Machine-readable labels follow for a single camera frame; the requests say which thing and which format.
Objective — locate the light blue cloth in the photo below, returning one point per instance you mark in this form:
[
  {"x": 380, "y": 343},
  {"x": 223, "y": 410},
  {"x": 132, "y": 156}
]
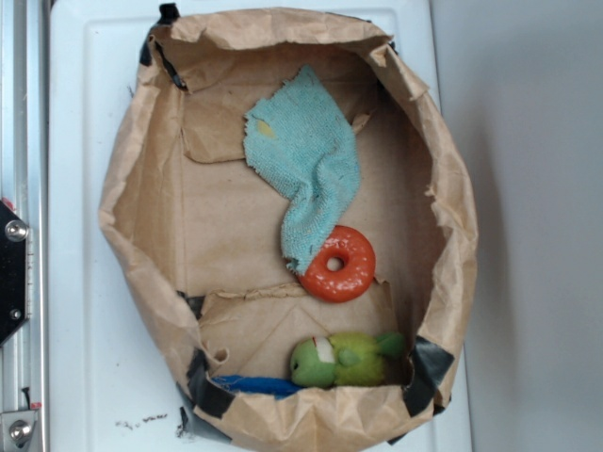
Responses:
[{"x": 301, "y": 144}]

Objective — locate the dark blue cloth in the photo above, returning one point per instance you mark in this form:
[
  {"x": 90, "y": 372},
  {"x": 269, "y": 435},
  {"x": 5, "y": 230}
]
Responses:
[{"x": 278, "y": 388}]

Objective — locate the orange toy donut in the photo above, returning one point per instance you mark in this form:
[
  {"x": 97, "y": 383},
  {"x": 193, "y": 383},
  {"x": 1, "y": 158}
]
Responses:
[{"x": 343, "y": 269}]

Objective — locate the brown paper bag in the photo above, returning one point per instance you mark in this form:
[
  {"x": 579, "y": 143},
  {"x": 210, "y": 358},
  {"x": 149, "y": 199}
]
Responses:
[{"x": 197, "y": 231}]

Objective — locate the green plush toy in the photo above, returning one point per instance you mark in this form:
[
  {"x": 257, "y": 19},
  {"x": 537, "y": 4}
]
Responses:
[{"x": 344, "y": 359}]

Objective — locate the black mounting bracket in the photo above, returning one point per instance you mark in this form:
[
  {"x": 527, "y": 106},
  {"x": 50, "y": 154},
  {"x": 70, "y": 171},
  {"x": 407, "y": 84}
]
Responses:
[{"x": 13, "y": 267}]

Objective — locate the aluminium frame rail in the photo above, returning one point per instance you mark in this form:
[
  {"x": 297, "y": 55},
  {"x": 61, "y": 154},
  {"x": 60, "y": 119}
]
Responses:
[{"x": 24, "y": 149}]

